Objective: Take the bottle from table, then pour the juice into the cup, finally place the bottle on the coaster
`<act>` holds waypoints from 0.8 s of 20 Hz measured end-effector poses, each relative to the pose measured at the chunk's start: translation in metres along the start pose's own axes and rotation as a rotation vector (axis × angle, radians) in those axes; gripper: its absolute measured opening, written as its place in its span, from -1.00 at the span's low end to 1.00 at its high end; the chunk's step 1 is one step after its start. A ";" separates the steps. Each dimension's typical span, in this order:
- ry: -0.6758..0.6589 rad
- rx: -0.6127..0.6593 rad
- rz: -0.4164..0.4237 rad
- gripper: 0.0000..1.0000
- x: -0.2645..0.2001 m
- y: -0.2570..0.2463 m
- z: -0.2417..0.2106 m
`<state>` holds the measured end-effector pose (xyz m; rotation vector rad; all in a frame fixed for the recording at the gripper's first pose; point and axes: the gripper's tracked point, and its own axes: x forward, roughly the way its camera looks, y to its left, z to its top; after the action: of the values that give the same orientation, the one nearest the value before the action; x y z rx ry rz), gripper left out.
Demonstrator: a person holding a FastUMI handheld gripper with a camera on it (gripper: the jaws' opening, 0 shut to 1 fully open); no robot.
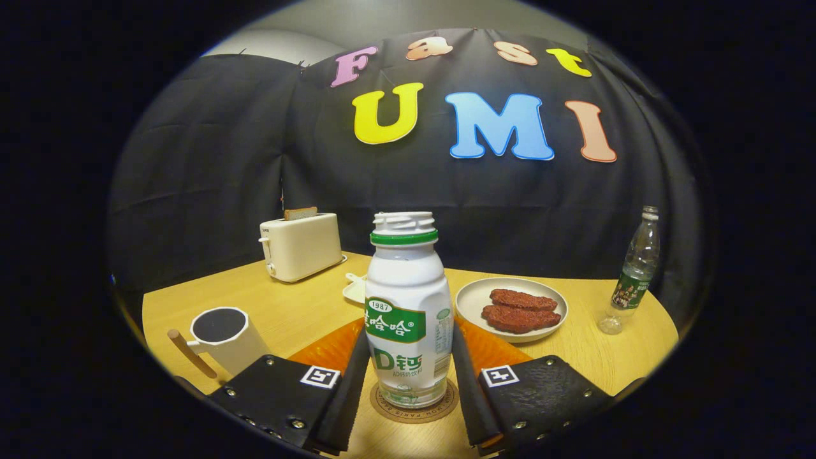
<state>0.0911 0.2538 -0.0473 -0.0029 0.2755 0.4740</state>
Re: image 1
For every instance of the white divided dish with beans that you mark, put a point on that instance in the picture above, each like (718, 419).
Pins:
(356, 290)

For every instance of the white round plate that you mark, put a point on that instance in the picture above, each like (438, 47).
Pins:
(472, 299)

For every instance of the black backdrop cloth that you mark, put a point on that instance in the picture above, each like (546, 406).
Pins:
(223, 159)

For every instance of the wooden table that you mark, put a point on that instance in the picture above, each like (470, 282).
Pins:
(306, 306)

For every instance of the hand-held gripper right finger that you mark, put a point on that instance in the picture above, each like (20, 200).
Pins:
(468, 401)

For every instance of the clear plastic water bottle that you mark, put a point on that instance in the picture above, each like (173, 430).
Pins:
(637, 268)

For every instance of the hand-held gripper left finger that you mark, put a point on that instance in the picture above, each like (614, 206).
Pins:
(350, 401)

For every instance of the bread slice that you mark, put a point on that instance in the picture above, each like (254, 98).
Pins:
(301, 213)

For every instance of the round wooden coaster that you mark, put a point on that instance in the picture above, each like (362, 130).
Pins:
(414, 415)

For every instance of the brown meat patty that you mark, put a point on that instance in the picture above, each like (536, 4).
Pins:
(519, 319)
(523, 299)

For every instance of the white juice bottle green label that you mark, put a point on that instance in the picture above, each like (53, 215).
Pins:
(408, 280)

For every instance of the cream toaster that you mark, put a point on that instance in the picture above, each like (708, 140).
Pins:
(303, 248)

